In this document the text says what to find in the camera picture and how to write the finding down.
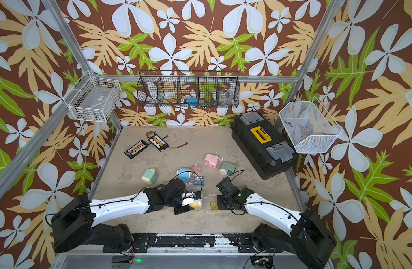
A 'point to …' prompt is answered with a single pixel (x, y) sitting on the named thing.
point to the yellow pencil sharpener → (195, 204)
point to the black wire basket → (193, 89)
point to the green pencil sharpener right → (227, 168)
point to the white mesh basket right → (309, 127)
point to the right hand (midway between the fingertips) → (218, 203)
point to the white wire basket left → (97, 101)
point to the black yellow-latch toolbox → (255, 141)
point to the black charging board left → (134, 151)
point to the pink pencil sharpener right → (212, 161)
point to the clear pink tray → (196, 168)
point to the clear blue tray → (199, 181)
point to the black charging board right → (158, 143)
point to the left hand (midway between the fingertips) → (193, 199)
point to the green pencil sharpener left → (150, 176)
